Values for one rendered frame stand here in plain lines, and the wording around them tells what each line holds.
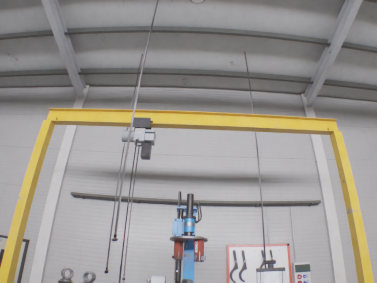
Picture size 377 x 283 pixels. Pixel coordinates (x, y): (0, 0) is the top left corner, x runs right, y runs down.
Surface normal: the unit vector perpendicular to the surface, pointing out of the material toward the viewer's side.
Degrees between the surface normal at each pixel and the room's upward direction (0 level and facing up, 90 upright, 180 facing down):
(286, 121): 90
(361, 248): 90
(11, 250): 90
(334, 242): 90
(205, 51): 173
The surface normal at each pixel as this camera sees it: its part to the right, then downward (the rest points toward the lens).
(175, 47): -0.03, 0.80
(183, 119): 0.02, -0.50
